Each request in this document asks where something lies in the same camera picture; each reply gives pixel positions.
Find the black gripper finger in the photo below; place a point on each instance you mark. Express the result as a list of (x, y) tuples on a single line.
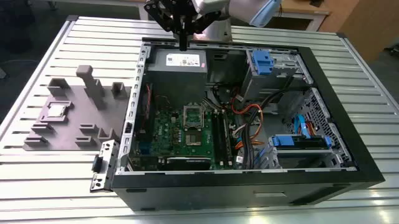
[(206, 22), (159, 16)]

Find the silver square CPU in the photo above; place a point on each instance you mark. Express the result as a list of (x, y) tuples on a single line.
[(56, 110)]

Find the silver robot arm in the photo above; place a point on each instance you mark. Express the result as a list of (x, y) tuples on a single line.
[(218, 30)]

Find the blue plastic disk carrier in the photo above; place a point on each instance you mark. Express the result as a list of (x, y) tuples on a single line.
[(263, 61)]

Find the grey power supply unit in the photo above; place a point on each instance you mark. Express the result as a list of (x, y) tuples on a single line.
[(174, 86)]

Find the black round cooler fan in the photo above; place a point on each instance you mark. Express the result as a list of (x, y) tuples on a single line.
[(223, 94)]

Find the wooden desk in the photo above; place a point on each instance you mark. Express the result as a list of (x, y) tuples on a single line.
[(307, 9)]

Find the grey metal drive cage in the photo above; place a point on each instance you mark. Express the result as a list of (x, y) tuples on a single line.
[(274, 80)]

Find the black office chair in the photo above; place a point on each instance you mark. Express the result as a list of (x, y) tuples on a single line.
[(15, 28)]

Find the green motherboard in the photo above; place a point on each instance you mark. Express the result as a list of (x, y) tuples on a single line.
[(167, 127)]

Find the wooden cabinet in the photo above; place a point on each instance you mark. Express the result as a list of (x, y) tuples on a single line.
[(362, 28)]

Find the grey parts rack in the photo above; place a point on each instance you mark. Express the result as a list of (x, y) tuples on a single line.
[(78, 116)]

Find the black RAM slot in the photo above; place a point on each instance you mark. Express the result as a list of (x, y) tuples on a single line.
[(218, 140), (226, 140)]

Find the hard disk in blue carrier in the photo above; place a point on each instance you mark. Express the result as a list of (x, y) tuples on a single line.
[(283, 141)]

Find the blue VGA port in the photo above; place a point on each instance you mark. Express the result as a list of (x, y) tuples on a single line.
[(146, 149)]

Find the black graphics card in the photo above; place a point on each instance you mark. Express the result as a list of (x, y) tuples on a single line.
[(187, 162)]

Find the black chair base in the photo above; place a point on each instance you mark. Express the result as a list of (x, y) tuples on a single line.
[(393, 49)]

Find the grey metal disk bay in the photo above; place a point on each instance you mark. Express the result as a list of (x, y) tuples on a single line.
[(301, 152)]

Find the black PC case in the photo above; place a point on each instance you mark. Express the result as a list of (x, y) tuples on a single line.
[(218, 193)]

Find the grey metal retainer bracket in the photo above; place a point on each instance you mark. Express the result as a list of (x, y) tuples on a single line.
[(107, 149)]

